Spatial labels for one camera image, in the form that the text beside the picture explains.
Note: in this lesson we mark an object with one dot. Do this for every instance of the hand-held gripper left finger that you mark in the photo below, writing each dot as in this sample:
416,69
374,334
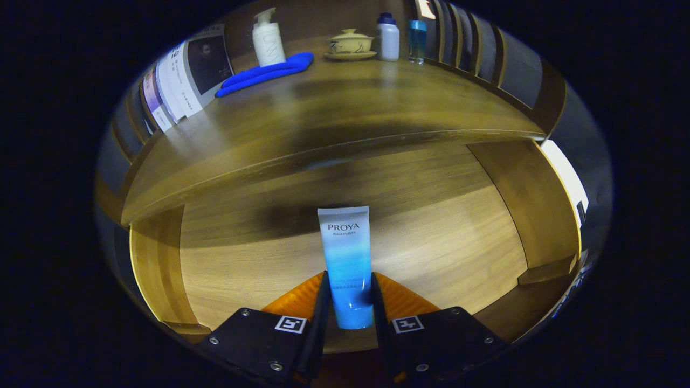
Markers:
259,339

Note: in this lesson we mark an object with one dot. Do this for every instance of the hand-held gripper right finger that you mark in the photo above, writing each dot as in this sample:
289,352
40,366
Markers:
447,339

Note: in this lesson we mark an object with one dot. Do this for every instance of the wooden drawer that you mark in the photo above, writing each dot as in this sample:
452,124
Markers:
431,242

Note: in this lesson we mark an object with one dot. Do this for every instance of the blue white cosmetic tube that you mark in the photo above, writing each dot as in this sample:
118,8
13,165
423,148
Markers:
347,258

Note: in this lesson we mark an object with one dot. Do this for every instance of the wooden countertop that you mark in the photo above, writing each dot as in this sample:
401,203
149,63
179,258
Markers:
323,108

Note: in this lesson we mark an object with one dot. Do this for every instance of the wooden cabinet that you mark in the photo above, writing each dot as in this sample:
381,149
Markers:
307,24

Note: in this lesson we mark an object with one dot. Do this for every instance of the thin white book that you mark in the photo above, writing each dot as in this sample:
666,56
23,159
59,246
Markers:
170,91

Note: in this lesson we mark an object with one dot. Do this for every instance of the blue folded cloth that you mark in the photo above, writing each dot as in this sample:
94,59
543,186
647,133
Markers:
264,74

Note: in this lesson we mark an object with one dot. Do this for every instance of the purple white book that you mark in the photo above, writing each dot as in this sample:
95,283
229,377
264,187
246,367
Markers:
152,94

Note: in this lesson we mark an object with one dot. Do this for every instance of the large white book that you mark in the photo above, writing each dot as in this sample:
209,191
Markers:
207,62

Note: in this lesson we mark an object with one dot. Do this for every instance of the white pump bottle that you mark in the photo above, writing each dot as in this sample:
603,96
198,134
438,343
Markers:
268,43

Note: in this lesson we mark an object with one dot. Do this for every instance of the yellow saucer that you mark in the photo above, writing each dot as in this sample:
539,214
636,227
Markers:
350,55

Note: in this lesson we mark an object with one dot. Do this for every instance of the clear blue bottle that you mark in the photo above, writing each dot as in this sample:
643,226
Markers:
416,40

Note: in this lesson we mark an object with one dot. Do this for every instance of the white bottle with blue cap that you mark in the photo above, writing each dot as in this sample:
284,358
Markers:
388,40

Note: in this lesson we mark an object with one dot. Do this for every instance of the yellow lidded tea cup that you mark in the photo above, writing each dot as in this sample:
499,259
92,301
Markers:
350,42

